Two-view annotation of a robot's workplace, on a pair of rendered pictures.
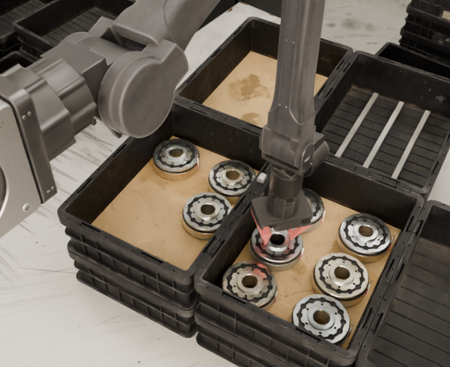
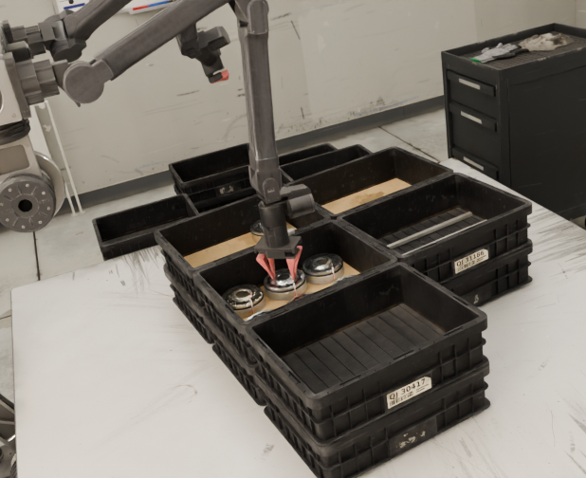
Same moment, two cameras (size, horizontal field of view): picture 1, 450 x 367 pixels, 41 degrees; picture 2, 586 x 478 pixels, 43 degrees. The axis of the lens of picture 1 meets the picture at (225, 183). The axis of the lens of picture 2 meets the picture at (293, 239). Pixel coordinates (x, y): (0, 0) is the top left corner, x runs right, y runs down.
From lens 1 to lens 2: 124 cm
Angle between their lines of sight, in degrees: 37
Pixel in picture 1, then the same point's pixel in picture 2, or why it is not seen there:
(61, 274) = (168, 297)
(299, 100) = (255, 141)
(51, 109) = (28, 73)
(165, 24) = (104, 53)
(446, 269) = (403, 324)
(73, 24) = not seen: hidden behind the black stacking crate
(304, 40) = (250, 97)
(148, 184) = (240, 242)
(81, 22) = not seen: hidden behind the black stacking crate
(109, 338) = (165, 335)
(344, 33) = not seen: outside the picture
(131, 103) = (71, 82)
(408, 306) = (346, 338)
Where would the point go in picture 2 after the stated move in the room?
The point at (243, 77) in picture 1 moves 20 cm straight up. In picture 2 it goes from (372, 193) to (364, 130)
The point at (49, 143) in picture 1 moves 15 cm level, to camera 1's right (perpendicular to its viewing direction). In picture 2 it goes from (25, 87) to (75, 89)
